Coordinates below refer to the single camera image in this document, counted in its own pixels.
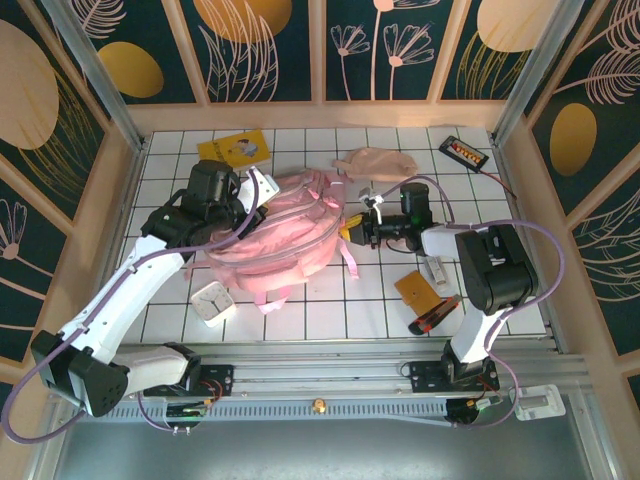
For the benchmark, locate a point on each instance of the pink backpack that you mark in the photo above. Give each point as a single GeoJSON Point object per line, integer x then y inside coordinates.
{"type": "Point", "coordinates": [290, 240]}

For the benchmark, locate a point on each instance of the yellow picture book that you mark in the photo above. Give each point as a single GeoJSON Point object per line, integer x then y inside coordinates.
{"type": "Point", "coordinates": [235, 147]}

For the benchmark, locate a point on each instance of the beige fabric pouch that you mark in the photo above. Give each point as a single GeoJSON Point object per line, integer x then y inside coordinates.
{"type": "Point", "coordinates": [380, 165]}

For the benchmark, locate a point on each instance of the white remote control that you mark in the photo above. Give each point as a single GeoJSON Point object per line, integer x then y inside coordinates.
{"type": "Point", "coordinates": [436, 272]}

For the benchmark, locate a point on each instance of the mustard yellow wallet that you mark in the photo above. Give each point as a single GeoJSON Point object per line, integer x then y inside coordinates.
{"type": "Point", "coordinates": [417, 292]}

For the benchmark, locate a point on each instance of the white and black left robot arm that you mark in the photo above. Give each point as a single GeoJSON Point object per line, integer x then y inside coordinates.
{"type": "Point", "coordinates": [115, 295]}

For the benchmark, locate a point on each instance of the black battery charger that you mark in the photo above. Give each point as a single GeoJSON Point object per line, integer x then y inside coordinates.
{"type": "Point", "coordinates": [462, 151]}

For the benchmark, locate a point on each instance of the white square alarm clock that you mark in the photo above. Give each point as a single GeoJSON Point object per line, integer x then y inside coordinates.
{"type": "Point", "coordinates": [212, 303]}

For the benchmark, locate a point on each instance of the brass knob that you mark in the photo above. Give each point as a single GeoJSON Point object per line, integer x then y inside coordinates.
{"type": "Point", "coordinates": [318, 406]}

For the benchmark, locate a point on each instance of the small white plastic box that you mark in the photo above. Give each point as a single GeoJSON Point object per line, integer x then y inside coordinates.
{"type": "Point", "coordinates": [537, 402]}

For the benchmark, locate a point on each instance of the aluminium mounting rail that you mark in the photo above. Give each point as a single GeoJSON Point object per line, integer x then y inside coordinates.
{"type": "Point", "coordinates": [320, 377]}

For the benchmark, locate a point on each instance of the aluminium frame post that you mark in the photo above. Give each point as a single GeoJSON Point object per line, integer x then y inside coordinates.
{"type": "Point", "coordinates": [100, 85]}
{"type": "Point", "coordinates": [530, 75]}

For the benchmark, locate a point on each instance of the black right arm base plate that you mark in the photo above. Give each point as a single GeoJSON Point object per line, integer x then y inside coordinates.
{"type": "Point", "coordinates": [425, 377]}

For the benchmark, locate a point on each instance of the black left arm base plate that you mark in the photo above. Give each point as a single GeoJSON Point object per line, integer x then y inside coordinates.
{"type": "Point", "coordinates": [220, 380]}

